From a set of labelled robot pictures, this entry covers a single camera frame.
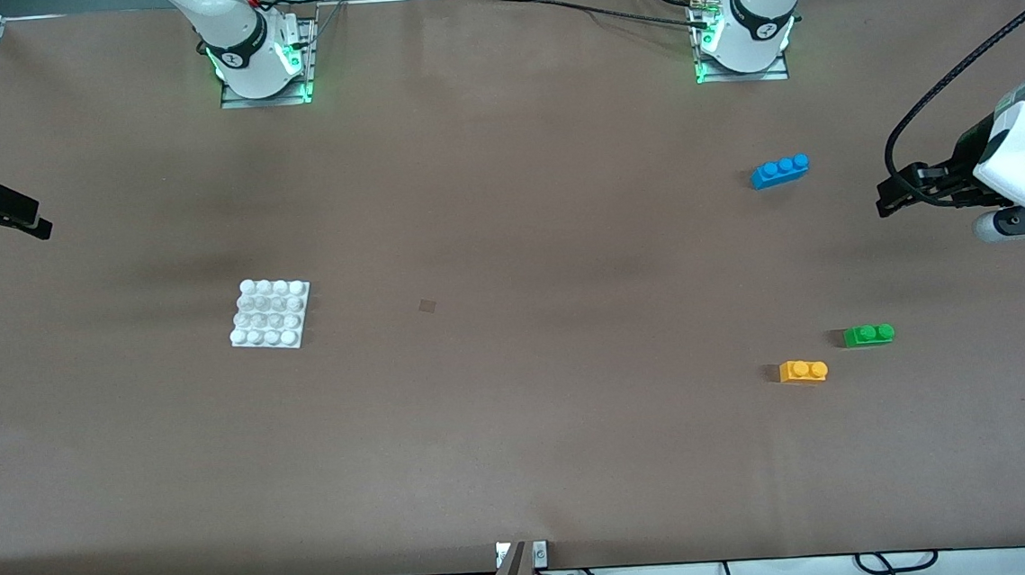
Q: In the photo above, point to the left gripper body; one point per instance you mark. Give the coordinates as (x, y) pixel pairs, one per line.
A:
(967, 163)

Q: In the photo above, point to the yellow two-stud block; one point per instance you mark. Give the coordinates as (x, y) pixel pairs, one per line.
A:
(802, 371)

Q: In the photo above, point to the white studded base plate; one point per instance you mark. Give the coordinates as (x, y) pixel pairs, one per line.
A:
(270, 313)

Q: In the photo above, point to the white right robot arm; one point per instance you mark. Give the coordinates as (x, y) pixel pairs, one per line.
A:
(234, 45)

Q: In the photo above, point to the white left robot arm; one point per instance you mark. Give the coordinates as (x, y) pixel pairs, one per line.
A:
(751, 18)

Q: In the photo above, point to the blue three-stud block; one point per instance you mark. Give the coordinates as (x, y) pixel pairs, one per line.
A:
(779, 170)

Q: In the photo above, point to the green two-stud block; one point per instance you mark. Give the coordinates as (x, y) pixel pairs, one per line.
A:
(869, 335)

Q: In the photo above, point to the small brown tape square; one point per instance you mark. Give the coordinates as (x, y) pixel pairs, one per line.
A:
(427, 306)

